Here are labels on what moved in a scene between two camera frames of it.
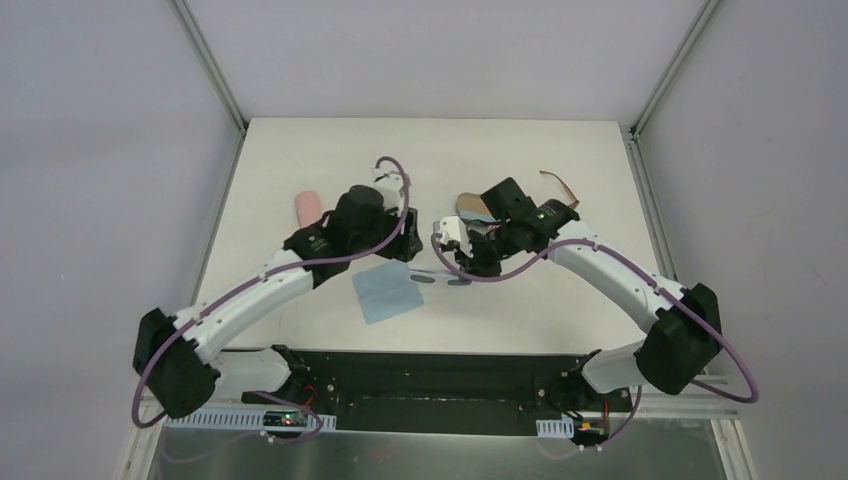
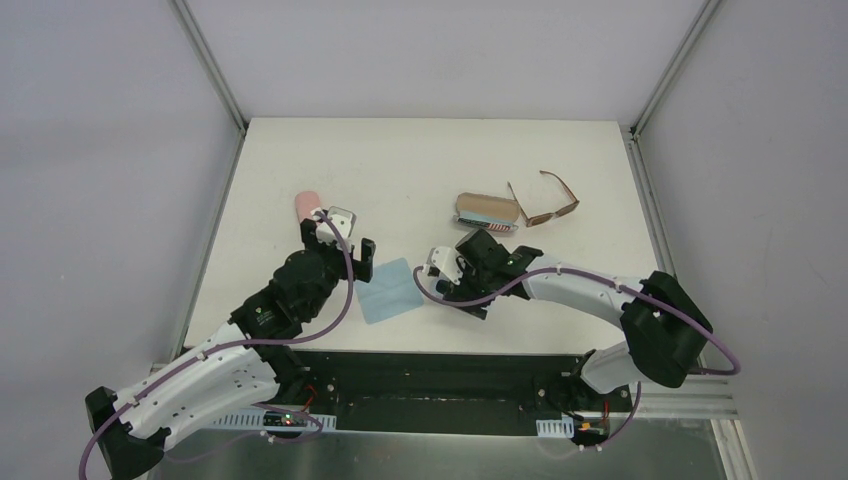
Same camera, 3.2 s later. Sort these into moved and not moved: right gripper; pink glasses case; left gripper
Moved: right gripper; left gripper
Not moved: pink glasses case
